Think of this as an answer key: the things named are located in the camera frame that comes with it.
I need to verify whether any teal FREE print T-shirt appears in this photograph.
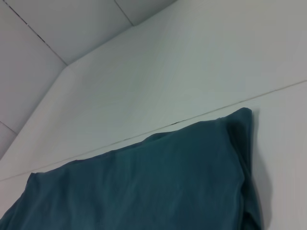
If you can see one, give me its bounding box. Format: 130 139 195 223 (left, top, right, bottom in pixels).
0 107 261 230

